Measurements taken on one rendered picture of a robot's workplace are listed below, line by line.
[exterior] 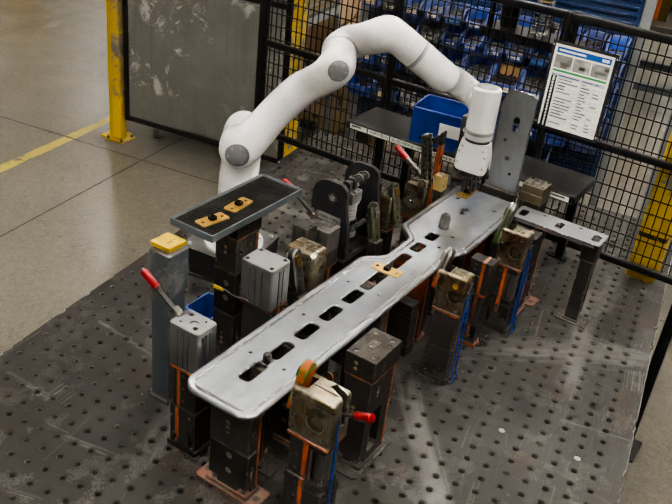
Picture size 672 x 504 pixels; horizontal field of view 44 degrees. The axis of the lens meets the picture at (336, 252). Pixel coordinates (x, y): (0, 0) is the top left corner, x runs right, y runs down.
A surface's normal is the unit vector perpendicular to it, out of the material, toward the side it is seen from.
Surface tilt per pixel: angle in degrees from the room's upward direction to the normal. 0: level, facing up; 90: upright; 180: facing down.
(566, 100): 90
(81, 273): 0
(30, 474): 0
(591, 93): 90
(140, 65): 90
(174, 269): 90
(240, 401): 0
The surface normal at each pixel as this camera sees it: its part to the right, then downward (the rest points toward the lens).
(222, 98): -0.37, 0.48
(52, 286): 0.11, -0.86
